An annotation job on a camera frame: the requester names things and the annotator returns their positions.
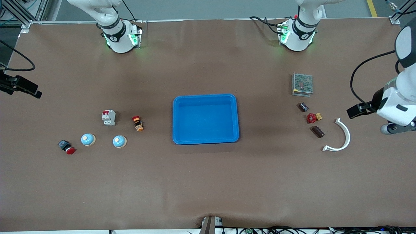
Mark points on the blue plastic tray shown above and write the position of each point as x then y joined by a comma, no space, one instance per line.
208,122

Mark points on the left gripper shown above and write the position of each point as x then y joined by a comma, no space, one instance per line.
377,99

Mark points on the white curved pipe clamp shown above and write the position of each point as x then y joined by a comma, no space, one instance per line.
347,136

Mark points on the aluminium frame profile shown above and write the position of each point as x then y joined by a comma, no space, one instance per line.
395,20
19,14

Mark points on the dark terminal block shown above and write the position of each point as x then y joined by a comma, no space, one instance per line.
318,131

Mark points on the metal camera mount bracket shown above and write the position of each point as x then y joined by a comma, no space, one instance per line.
209,226

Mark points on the brown table cover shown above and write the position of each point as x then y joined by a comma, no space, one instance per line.
208,178

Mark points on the light blue call bell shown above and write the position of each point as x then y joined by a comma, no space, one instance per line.
88,139
119,141

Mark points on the metal mesh power supply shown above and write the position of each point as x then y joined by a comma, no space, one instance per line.
302,84

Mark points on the white circuit breaker red switch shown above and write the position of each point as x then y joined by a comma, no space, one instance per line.
109,117

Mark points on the orange red button switch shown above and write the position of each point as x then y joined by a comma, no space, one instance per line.
137,123

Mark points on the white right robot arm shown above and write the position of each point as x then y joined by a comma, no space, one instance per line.
118,42

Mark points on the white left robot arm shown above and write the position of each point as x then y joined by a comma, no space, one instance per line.
299,39

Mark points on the red emergency stop button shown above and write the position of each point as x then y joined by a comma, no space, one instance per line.
66,147

